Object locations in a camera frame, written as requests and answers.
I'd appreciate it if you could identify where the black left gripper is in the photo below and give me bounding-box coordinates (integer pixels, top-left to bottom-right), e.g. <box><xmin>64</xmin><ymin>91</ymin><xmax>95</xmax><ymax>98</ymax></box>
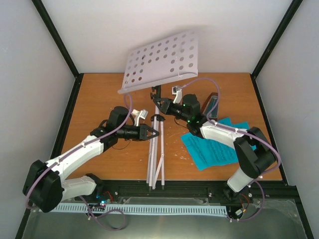
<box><xmin>117</xmin><ymin>122</ymin><xmax>159</xmax><ymax>140</ymax></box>

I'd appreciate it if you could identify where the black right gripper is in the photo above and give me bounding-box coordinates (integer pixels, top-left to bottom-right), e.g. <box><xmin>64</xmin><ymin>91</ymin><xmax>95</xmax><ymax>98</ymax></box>
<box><xmin>153</xmin><ymin>99</ymin><xmax>190</xmax><ymax>123</ymax></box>

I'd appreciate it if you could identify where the white tripod music stand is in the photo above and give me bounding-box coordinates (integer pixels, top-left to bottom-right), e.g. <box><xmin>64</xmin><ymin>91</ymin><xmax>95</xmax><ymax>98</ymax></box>
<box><xmin>118</xmin><ymin>30</ymin><xmax>198</xmax><ymax>190</ymax></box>

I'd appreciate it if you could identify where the brown wooden metronome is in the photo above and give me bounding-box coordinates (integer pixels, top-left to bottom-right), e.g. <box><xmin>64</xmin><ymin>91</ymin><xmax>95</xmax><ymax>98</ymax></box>
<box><xmin>201</xmin><ymin>93</ymin><xmax>218</xmax><ymax>120</ymax></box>

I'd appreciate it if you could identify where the blue sheet music page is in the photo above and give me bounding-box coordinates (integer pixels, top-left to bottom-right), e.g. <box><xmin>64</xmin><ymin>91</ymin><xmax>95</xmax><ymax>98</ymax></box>
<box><xmin>180</xmin><ymin>117</ymin><xmax>257</xmax><ymax>172</ymax></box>

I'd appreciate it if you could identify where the clear plastic metronome cover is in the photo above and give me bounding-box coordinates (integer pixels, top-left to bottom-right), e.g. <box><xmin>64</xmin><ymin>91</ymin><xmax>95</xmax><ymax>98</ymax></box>
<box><xmin>205</xmin><ymin>96</ymin><xmax>218</xmax><ymax>120</ymax></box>

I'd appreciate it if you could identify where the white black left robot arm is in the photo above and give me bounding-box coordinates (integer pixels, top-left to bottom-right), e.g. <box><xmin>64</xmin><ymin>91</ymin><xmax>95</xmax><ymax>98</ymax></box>
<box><xmin>22</xmin><ymin>106</ymin><xmax>159</xmax><ymax>213</ymax></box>

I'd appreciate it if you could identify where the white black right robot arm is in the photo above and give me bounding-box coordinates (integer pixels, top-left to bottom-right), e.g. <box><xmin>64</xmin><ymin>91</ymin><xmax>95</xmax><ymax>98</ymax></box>
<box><xmin>151</xmin><ymin>94</ymin><xmax>280</xmax><ymax>193</ymax></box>

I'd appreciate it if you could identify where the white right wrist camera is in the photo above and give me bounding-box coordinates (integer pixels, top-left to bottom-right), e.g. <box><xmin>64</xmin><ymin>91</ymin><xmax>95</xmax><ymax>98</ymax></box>
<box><xmin>171</xmin><ymin>86</ymin><xmax>182</xmax><ymax>104</ymax></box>

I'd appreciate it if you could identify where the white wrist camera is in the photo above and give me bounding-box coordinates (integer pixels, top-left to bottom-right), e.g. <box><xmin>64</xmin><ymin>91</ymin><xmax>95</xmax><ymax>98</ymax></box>
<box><xmin>171</xmin><ymin>86</ymin><xmax>182</xmax><ymax>104</ymax></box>
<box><xmin>132</xmin><ymin>109</ymin><xmax>148</xmax><ymax>126</ymax></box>

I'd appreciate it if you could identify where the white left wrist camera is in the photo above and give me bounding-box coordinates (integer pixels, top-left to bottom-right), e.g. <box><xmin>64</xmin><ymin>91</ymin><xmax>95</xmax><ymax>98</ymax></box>
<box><xmin>132</xmin><ymin>109</ymin><xmax>148</xmax><ymax>126</ymax></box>

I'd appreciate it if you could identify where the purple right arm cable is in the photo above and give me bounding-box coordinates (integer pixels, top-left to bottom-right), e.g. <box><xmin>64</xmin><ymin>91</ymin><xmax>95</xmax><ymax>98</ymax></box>
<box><xmin>180</xmin><ymin>77</ymin><xmax>282</xmax><ymax>222</ymax></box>

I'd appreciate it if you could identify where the black frame post left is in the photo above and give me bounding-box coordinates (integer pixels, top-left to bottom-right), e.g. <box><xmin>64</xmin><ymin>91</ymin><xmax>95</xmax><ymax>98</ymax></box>
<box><xmin>14</xmin><ymin>0</ymin><xmax>84</xmax><ymax>239</ymax></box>

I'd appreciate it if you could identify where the black frame post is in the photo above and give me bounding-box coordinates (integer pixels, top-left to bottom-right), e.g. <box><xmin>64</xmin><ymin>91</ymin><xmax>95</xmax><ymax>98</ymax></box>
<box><xmin>14</xmin><ymin>0</ymin><xmax>84</xmax><ymax>239</ymax></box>
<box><xmin>251</xmin><ymin>0</ymin><xmax>305</xmax><ymax>77</ymax></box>

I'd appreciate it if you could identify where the light blue slotted cable duct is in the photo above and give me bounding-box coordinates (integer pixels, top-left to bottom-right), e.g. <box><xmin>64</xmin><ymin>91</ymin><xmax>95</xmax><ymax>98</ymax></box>
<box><xmin>52</xmin><ymin>203</ymin><xmax>227</xmax><ymax>217</ymax></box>

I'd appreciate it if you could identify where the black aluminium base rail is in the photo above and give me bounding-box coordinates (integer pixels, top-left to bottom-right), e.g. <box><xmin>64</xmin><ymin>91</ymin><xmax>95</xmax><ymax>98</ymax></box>
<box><xmin>32</xmin><ymin>178</ymin><xmax>299</xmax><ymax>206</ymax></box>

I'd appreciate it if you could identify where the black frame post right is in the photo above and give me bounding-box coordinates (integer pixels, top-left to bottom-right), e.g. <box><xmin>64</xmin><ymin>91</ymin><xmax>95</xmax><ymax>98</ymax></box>
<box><xmin>251</xmin><ymin>0</ymin><xmax>305</xmax><ymax>77</ymax></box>

